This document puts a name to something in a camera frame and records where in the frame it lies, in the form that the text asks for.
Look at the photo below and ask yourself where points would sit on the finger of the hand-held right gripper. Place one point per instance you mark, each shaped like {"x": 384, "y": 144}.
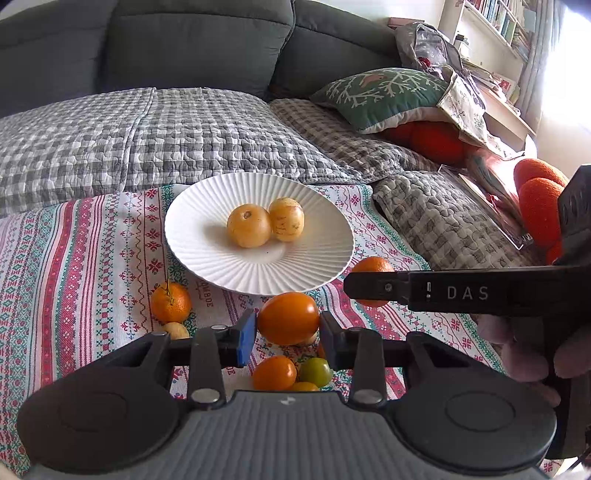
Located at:
{"x": 374, "y": 287}

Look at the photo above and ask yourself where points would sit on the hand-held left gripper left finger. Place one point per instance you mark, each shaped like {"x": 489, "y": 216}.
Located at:
{"x": 247, "y": 340}

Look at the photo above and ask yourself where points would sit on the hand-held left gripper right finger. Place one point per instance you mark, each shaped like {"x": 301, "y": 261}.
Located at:
{"x": 330, "y": 342}

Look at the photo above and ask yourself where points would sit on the stemless mandarin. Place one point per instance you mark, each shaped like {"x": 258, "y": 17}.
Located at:
{"x": 371, "y": 264}

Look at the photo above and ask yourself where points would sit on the green tomato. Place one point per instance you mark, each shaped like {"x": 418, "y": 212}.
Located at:
{"x": 316, "y": 372}

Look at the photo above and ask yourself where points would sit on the large orange tomato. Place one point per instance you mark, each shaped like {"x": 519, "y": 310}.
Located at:
{"x": 288, "y": 318}

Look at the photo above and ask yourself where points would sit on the white ribbed plate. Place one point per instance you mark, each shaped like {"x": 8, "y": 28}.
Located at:
{"x": 207, "y": 258}

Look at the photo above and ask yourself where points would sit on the person's right hand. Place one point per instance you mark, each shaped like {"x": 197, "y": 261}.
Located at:
{"x": 524, "y": 364}

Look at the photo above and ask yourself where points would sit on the mandarin with stem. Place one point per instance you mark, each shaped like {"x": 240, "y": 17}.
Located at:
{"x": 171, "y": 303}

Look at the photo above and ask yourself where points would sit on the orange textured ball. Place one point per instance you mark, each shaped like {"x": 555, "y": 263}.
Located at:
{"x": 538, "y": 170}
{"x": 540, "y": 210}

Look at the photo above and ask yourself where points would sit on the clear plastic case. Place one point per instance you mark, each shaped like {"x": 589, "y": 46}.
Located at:
{"x": 480, "y": 203}

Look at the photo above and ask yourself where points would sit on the grey checkered cushion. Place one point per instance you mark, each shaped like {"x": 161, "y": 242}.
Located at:
{"x": 438, "y": 217}

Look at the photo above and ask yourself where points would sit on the speckled yellow round fruit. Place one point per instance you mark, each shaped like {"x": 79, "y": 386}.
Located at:
{"x": 287, "y": 219}

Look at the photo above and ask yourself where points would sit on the smooth yellow round fruit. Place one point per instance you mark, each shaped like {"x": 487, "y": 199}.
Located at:
{"x": 248, "y": 226}

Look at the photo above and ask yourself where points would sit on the pink folded cloth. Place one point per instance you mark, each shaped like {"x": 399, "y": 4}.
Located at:
{"x": 491, "y": 177}

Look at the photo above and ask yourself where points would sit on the beige checkered quilt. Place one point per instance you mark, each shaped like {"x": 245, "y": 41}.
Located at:
{"x": 332, "y": 138}

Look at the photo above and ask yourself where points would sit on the orange cushion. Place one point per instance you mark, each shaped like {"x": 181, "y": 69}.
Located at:
{"x": 434, "y": 141}

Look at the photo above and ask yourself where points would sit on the patterned red green cloth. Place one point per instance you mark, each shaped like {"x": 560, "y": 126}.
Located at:
{"x": 83, "y": 277}

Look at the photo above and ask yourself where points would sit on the floral cloth bag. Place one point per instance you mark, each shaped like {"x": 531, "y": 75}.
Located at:
{"x": 464, "y": 104}

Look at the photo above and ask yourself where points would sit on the green snowflake pillow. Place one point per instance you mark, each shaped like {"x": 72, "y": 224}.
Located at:
{"x": 388, "y": 92}

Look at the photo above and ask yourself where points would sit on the clear plastic bag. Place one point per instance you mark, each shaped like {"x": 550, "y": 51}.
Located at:
{"x": 427, "y": 44}

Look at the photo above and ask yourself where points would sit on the white bookshelf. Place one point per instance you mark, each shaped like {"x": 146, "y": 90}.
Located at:
{"x": 489, "y": 41}

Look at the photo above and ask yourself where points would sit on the dark grey sofa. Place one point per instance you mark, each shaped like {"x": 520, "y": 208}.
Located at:
{"x": 184, "y": 41}

